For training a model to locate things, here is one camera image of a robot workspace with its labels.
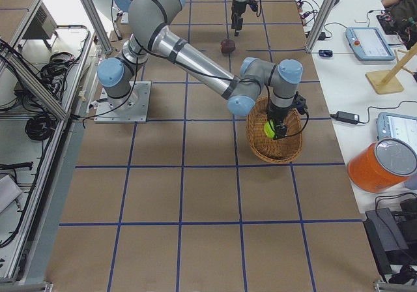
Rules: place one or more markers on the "wooden mug tree stand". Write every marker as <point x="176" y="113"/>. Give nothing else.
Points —
<point x="385" y="81"/>

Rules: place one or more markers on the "dark red apple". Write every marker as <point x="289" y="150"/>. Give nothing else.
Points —
<point x="227" y="46"/>

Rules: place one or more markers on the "teach pendant tablet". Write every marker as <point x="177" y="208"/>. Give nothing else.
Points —
<point x="368" y="44"/>
<point x="393" y="125"/>

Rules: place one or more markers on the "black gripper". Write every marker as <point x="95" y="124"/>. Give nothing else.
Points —
<point x="236" y="11"/>
<point x="275" y="113"/>

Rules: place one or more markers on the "aluminium frame post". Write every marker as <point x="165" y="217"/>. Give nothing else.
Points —
<point x="317" y="27"/>

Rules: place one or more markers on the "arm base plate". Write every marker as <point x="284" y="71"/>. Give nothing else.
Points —
<point x="131" y="109"/>

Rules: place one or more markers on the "woven wicker basket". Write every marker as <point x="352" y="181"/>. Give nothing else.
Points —
<point x="271" y="142"/>

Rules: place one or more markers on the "orange object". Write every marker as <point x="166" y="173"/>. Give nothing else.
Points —
<point x="385" y="163"/>

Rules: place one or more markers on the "green apple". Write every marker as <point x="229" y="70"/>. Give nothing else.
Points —
<point x="268" y="129"/>

